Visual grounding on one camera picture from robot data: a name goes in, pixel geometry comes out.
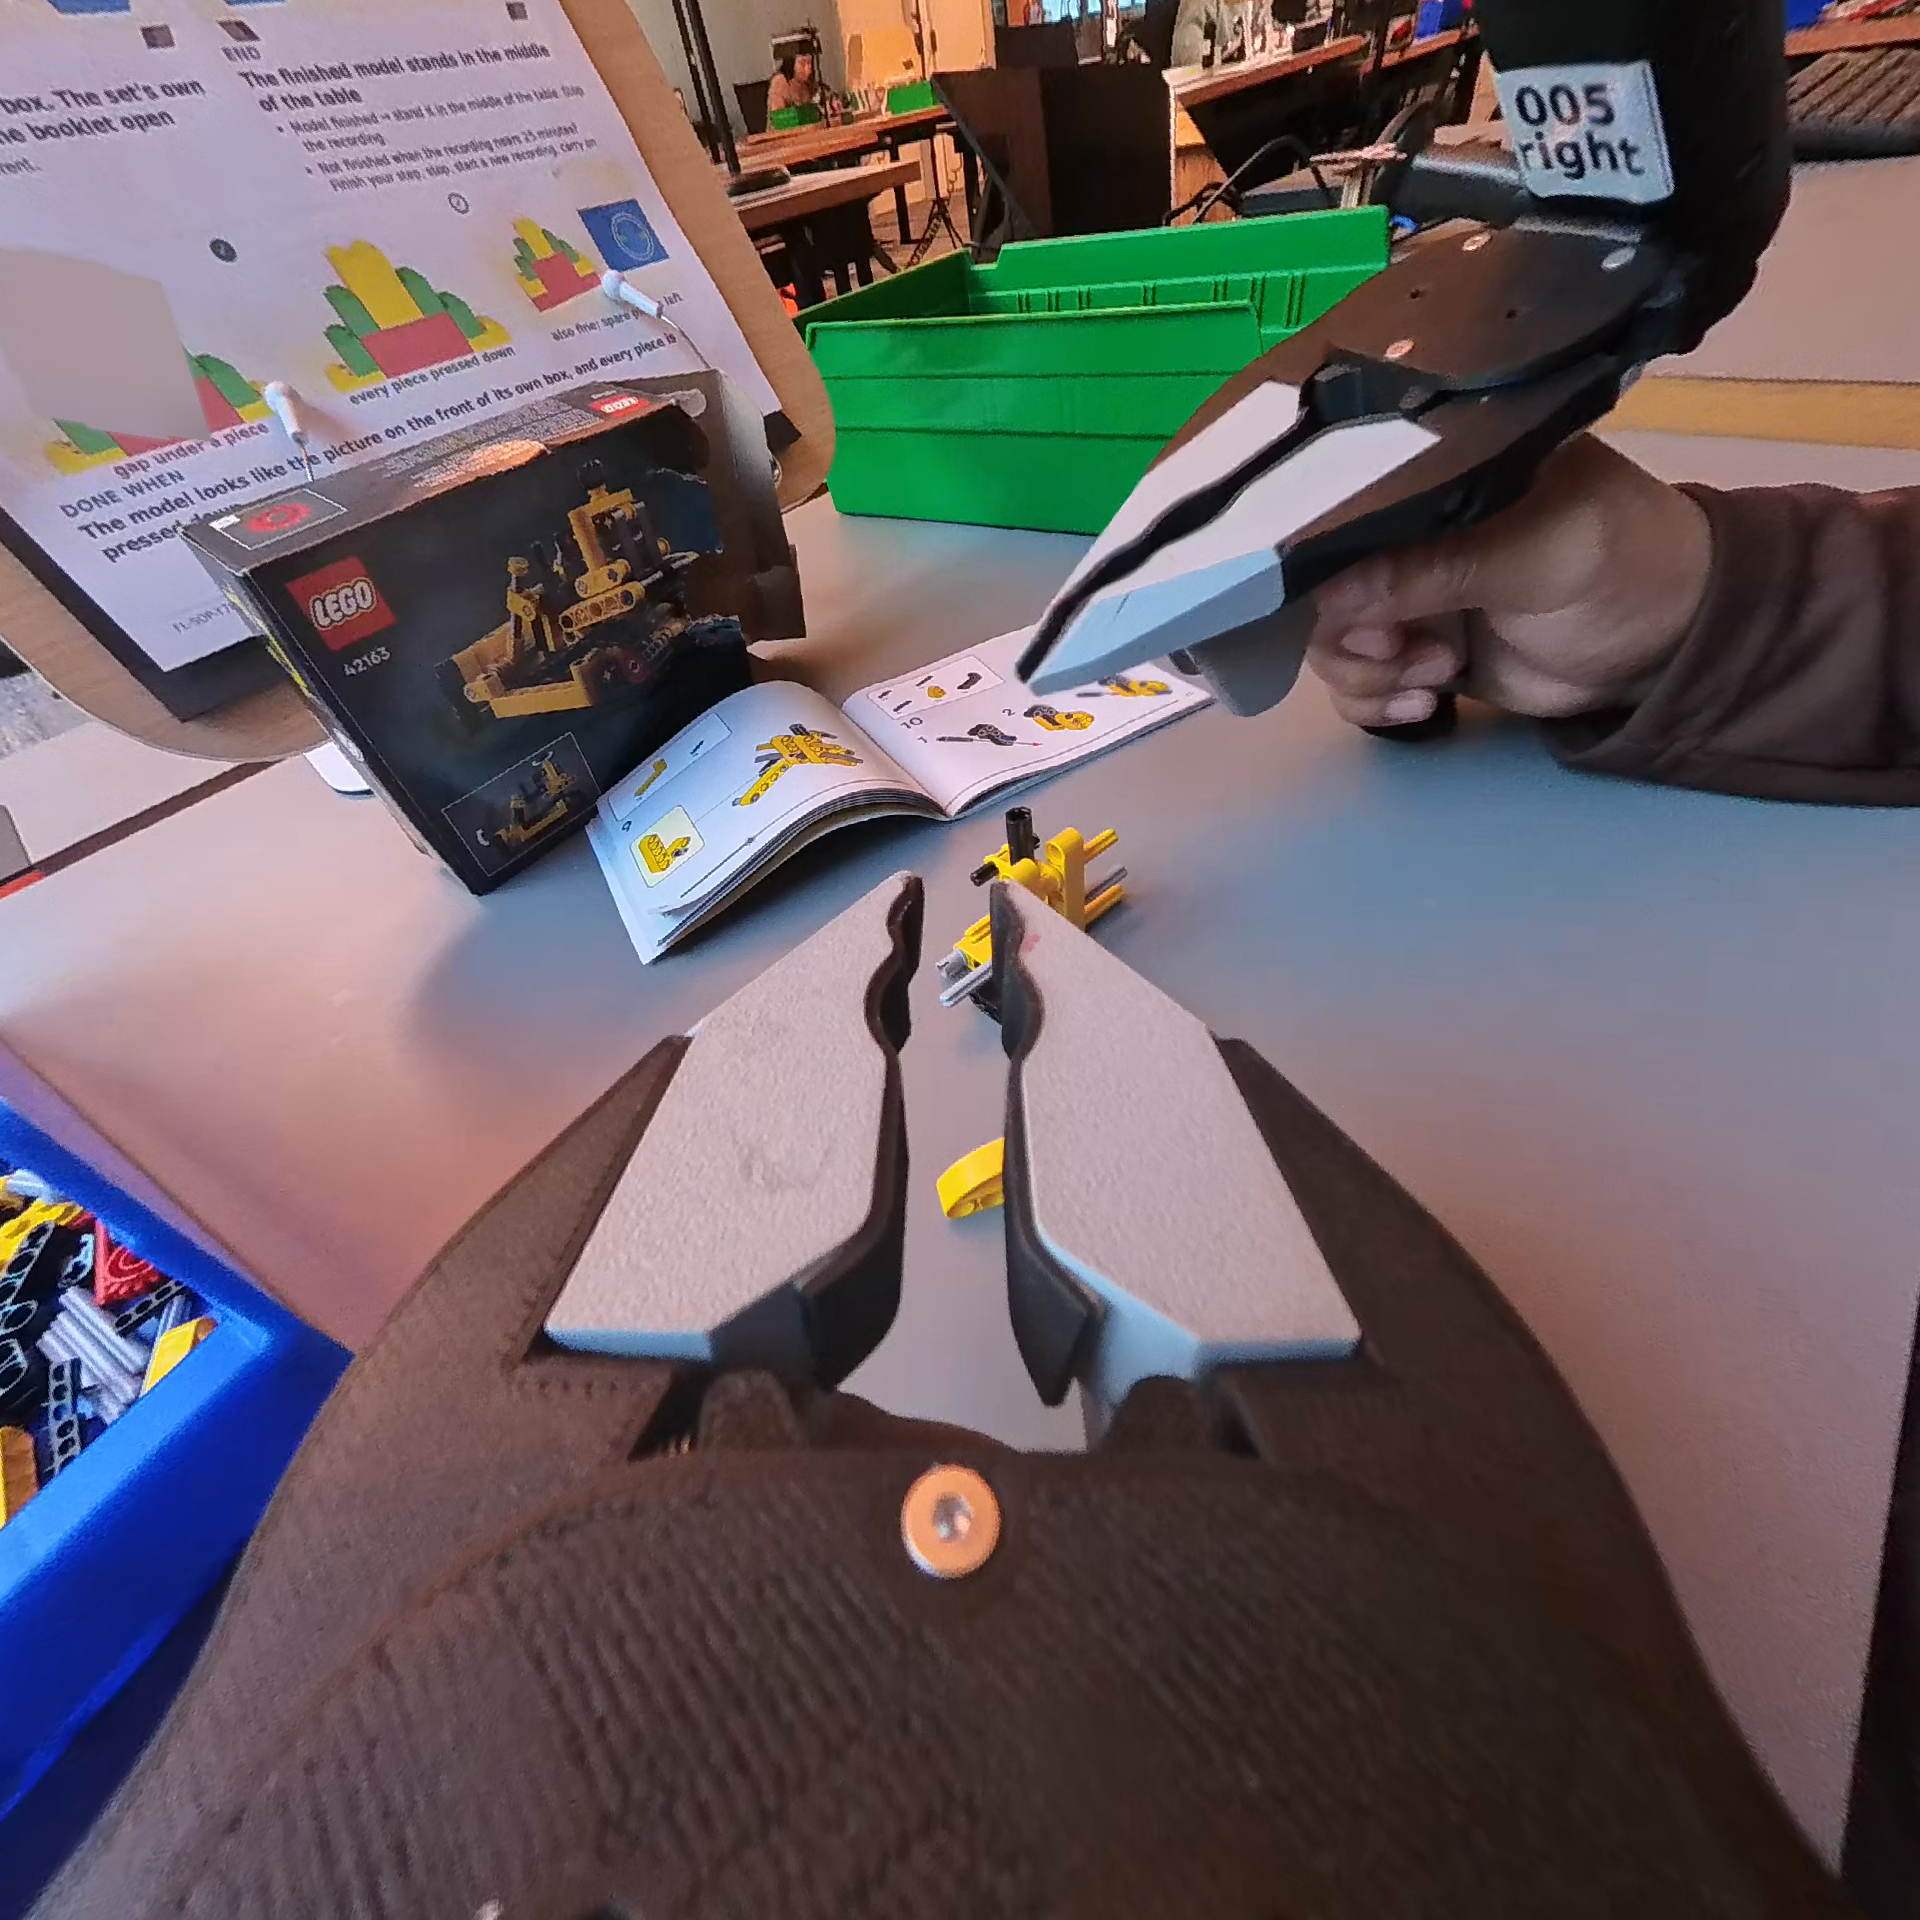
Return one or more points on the white stand base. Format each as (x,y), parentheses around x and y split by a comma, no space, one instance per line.
(343,772)

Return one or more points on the green plastic bin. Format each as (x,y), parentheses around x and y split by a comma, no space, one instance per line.
(975,432)

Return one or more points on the yellow beam brick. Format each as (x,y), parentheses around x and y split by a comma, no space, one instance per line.
(975,1179)

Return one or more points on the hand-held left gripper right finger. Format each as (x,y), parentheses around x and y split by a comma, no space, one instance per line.
(1170,1186)

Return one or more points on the pile of loose toy bricks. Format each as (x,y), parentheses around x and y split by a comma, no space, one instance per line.
(74,1334)

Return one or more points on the cardboard poster board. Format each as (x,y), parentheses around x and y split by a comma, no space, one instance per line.
(180,727)

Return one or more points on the white instruction poster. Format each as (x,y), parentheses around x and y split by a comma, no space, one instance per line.
(373,149)

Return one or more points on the person's right forearm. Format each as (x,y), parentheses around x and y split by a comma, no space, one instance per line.
(1801,644)

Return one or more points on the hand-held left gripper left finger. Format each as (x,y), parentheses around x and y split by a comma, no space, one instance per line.
(735,1186)

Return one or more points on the black toy set box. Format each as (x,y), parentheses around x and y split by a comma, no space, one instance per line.
(494,644)

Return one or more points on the wooden table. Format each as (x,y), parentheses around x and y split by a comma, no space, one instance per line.
(826,187)
(840,134)

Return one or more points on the white poster peg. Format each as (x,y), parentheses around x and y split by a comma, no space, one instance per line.
(286,410)
(629,290)

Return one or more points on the person's right hand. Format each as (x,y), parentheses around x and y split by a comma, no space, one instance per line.
(1560,602)

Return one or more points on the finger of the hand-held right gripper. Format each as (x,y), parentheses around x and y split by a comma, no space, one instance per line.
(1215,442)
(1202,579)

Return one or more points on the wooden desk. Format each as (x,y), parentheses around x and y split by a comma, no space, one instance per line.
(1275,84)

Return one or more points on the dark cabinet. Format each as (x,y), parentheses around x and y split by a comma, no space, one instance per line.
(1048,149)

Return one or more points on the yellow tape strip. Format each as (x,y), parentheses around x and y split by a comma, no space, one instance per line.
(1770,410)

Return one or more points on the open instruction booklet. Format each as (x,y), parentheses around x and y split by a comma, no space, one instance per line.
(780,764)

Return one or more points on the dark ribbed mat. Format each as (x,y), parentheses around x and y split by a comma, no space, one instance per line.
(1850,104)

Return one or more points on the yellow partly built brick model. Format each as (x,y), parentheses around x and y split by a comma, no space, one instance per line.
(1048,862)

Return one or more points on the blue plastic bin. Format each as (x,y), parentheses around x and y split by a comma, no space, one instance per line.
(164,1502)

